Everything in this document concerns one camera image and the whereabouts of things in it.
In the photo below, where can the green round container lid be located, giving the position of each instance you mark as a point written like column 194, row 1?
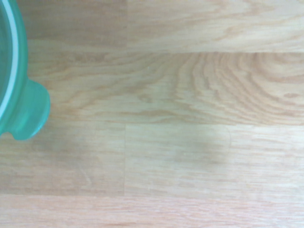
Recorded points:
column 22, row 102

